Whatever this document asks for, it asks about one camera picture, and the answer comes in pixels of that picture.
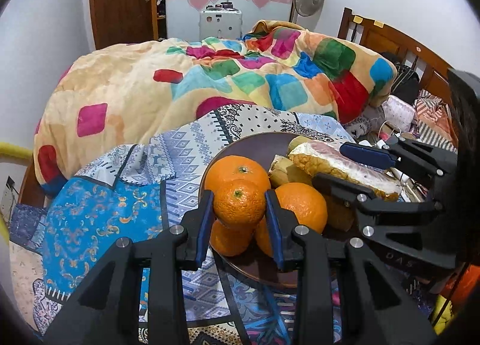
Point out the wooden headboard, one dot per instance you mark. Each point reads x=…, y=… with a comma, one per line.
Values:
x=380, y=37

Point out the white bedside cabinet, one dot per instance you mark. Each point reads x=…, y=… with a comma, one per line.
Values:
x=220, y=23

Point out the large orange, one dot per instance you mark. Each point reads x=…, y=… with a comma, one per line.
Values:
x=308, y=205

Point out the short sugarcane piece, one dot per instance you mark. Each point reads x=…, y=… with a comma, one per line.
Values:
x=283, y=171

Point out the long sugarcane piece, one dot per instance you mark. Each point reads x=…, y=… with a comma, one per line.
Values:
x=296, y=142

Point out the dark purple plate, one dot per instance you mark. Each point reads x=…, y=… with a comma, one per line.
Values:
x=237, y=247

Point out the large pomelo segment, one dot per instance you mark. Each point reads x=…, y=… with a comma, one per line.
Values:
x=316, y=157

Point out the striped fabric bag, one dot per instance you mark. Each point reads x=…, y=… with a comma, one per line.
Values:
x=434, y=124

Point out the blue patterned bedsheet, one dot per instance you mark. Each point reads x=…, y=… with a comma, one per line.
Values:
x=138, y=191

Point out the black backpack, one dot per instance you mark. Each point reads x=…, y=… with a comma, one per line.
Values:
x=406, y=85

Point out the colourful patchwork blanket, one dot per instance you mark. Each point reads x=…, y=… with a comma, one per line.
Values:
x=127, y=93

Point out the medium orange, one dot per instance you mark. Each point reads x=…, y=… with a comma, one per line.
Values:
x=234, y=167

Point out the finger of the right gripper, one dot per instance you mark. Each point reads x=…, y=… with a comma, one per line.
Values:
x=364, y=198
x=375, y=155

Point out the small tangerine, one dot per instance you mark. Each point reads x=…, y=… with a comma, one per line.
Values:
x=239, y=204

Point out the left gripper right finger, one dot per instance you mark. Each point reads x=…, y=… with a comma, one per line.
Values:
x=374, y=308

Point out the pink quilted pouch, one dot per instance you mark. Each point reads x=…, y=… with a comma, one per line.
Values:
x=399, y=113

